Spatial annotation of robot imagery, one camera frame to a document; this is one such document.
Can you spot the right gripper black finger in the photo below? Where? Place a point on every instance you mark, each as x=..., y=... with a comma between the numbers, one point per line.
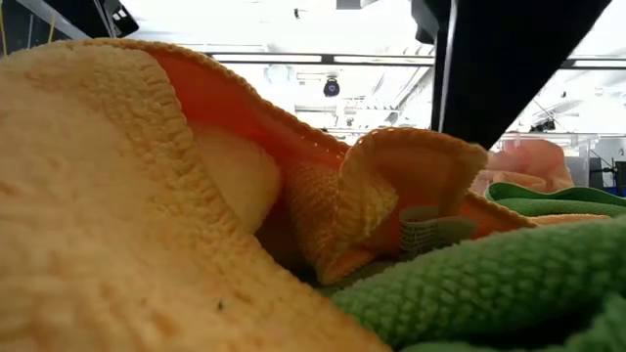
x=508, y=58
x=436, y=73

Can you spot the orange microfiber towel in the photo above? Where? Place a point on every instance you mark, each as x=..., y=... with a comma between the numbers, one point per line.
x=533, y=166
x=572, y=219
x=122, y=195

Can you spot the green microfiber towel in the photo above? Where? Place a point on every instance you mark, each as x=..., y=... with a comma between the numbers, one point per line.
x=548, y=200
x=489, y=278

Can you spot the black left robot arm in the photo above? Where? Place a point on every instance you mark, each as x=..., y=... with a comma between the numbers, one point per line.
x=98, y=12

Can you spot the long ceiling light strip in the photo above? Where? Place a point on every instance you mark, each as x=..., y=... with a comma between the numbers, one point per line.
x=371, y=59

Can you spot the black ceiling spotlight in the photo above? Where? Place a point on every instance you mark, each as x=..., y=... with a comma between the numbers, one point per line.
x=543, y=125
x=331, y=87

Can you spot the clear plastic storage bin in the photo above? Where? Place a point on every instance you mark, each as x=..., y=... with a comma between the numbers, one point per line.
x=581, y=168

